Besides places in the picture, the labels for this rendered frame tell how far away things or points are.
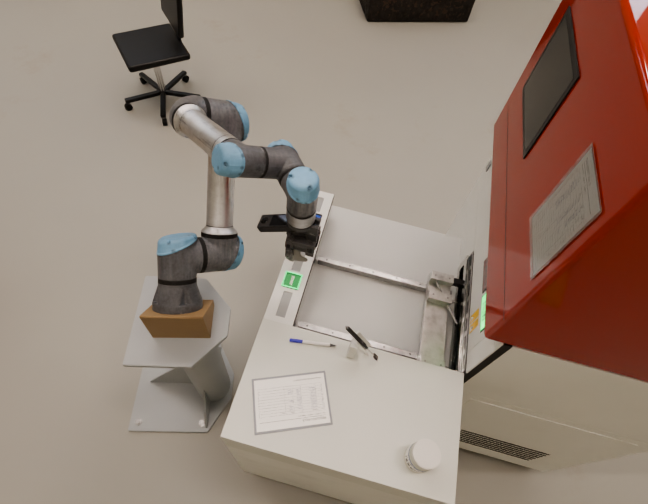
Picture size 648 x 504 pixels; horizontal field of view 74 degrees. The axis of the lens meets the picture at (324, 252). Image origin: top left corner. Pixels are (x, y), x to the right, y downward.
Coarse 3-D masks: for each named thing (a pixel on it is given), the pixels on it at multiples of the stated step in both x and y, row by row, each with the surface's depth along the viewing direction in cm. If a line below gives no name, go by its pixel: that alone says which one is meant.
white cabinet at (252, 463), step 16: (240, 464) 163; (256, 464) 148; (272, 464) 135; (288, 464) 124; (288, 480) 168; (304, 480) 152; (320, 480) 138; (336, 480) 127; (336, 496) 174; (352, 496) 156; (368, 496) 142; (384, 496) 130
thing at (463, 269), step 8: (464, 264) 153; (464, 272) 150; (464, 280) 148; (456, 288) 155; (464, 288) 145; (456, 296) 152; (464, 296) 143; (456, 304) 150; (464, 304) 142; (456, 312) 148; (464, 312) 140; (464, 320) 139; (456, 328) 144; (464, 328) 137; (456, 336) 143; (456, 344) 141; (456, 352) 140; (456, 360) 133; (456, 368) 131
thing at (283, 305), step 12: (324, 192) 160; (324, 204) 157; (324, 216) 154; (288, 264) 142; (300, 264) 143; (276, 288) 137; (288, 288) 137; (300, 288) 137; (276, 300) 134; (288, 300) 135; (300, 300) 135; (276, 312) 133; (288, 312) 132; (288, 324) 130
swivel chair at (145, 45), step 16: (176, 0) 252; (176, 16) 261; (128, 32) 285; (144, 32) 287; (160, 32) 288; (176, 32) 270; (128, 48) 276; (144, 48) 278; (160, 48) 279; (176, 48) 281; (128, 64) 268; (144, 64) 270; (160, 64) 274; (144, 80) 323; (160, 80) 302; (176, 80) 319; (144, 96) 306; (160, 96) 308; (160, 112) 299
